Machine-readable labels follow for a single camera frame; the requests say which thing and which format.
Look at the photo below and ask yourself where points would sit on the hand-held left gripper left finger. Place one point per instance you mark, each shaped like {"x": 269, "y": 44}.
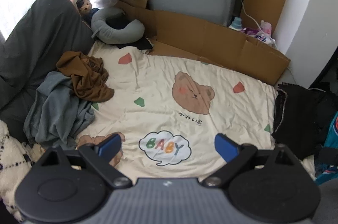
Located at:
{"x": 109, "y": 146}

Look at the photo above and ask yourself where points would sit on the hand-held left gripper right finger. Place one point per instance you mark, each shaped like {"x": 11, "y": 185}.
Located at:
{"x": 224, "y": 147}

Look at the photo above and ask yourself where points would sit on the brown printed t-shirt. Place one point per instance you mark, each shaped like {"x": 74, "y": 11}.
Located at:
{"x": 87, "y": 81}

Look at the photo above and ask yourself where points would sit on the blue-grey garment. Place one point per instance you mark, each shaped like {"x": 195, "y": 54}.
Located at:
{"x": 52, "y": 113}

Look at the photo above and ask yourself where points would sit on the cream bear print bedsheet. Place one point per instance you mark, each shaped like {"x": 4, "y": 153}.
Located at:
{"x": 158, "y": 86}

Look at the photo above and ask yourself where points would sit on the black cloth pile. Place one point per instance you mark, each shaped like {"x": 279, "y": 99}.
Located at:
{"x": 298, "y": 113}

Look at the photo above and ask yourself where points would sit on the white fuzzy patterned blanket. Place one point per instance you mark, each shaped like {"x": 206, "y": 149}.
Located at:
{"x": 13, "y": 150}

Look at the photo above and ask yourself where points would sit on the small black cloth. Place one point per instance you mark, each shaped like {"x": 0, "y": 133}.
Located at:
{"x": 142, "y": 44}

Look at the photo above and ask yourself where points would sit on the teal orange jersey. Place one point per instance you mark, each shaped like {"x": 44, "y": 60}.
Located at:
{"x": 331, "y": 139}

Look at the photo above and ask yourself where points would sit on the grey neck pillow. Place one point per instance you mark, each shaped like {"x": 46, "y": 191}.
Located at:
{"x": 118, "y": 35}

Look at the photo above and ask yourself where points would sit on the folded brown cardboard sheet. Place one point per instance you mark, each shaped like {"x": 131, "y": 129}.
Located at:
{"x": 211, "y": 36}

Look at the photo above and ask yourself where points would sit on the purple white plastic packet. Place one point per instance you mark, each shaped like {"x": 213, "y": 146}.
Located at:
{"x": 258, "y": 36}

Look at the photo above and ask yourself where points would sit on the detergent bottle with blue cap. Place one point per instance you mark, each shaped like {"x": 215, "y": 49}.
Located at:
{"x": 235, "y": 24}

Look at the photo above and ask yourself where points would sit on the dark grey pillow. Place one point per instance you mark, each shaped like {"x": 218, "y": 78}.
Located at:
{"x": 39, "y": 41}

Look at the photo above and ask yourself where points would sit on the pink white bottle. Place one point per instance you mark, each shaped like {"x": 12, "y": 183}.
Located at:
{"x": 266, "y": 27}

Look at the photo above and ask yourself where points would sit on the brown teddy bear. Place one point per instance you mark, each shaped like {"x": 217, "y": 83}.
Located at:
{"x": 85, "y": 6}

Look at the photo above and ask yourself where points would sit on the small cardboard box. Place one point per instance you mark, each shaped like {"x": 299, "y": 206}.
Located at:
{"x": 132, "y": 0}

